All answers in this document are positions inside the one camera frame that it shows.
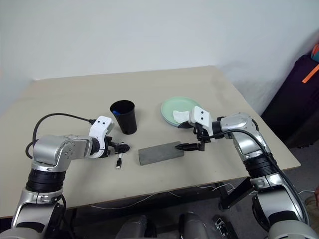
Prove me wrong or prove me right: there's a light blue plate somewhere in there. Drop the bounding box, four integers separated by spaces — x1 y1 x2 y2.
161 113 184 129

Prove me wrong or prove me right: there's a white floor cable tangle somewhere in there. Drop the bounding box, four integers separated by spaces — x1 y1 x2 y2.
89 183 234 210

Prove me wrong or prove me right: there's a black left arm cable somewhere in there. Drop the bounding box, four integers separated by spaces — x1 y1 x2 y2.
25 113 97 160

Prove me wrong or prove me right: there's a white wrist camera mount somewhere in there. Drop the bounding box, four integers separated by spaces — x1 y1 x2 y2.
88 115 116 159
188 105 213 135

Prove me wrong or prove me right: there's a black capped white marker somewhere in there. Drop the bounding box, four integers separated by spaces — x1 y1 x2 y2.
115 141 126 171

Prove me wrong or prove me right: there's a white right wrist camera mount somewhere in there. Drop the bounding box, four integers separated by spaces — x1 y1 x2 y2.
188 105 213 135

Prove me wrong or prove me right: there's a white tissue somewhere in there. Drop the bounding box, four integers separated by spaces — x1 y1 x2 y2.
172 110 191 124

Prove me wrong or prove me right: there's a dark purple suitcase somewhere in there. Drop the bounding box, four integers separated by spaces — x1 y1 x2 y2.
260 54 319 150

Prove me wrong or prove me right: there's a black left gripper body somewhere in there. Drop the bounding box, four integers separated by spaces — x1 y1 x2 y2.
98 135 119 158

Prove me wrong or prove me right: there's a black metal table frame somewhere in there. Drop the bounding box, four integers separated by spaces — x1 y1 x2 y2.
218 177 255 211

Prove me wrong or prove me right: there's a black plastic cup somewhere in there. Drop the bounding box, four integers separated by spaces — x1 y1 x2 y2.
109 100 139 135

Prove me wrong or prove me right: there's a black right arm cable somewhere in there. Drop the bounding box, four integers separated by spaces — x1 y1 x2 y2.
206 128 309 225

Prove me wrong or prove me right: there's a dark grey rounded shape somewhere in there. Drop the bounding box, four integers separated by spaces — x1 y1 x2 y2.
178 211 209 239
116 215 157 239

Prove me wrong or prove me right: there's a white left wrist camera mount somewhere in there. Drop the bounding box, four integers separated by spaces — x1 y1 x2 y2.
88 115 116 159

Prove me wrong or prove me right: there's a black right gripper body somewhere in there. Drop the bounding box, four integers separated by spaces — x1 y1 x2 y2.
193 124 211 152

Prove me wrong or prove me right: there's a grey glasses case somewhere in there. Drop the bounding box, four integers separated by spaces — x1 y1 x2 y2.
137 140 185 166

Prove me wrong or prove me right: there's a red and teal blurry object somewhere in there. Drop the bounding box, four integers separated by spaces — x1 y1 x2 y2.
311 42 319 63

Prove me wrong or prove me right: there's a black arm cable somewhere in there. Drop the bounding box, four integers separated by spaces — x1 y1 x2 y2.
206 128 309 225
25 113 97 160

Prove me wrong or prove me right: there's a light green plate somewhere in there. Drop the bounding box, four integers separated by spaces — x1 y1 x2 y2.
160 96 203 126

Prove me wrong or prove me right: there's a small black floor device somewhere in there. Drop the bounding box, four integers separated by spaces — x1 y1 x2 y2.
211 214 238 239

